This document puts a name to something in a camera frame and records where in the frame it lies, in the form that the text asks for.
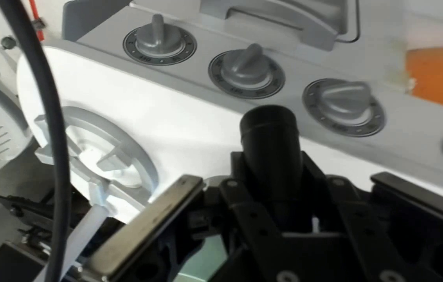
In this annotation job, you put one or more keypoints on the orange sponge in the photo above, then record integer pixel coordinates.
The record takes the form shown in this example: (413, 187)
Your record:
(440, 79)

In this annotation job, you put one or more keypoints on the white oven door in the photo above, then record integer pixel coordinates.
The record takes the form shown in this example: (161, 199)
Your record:
(283, 21)

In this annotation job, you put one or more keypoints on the white toy kitchen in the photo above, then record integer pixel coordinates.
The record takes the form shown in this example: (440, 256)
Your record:
(178, 119)

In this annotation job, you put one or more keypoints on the grey burner grate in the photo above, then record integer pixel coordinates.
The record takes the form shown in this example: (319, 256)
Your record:
(127, 157)

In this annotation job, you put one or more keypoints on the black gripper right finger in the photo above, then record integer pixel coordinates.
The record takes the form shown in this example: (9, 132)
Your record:
(440, 229)

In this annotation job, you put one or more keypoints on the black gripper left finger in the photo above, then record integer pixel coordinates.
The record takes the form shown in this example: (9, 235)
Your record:
(142, 224)

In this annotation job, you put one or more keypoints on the mint green bowl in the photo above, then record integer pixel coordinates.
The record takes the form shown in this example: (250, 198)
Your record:
(205, 260)

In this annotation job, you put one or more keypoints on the grey stove knob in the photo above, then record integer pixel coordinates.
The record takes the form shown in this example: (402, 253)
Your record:
(158, 41)
(343, 107)
(246, 71)

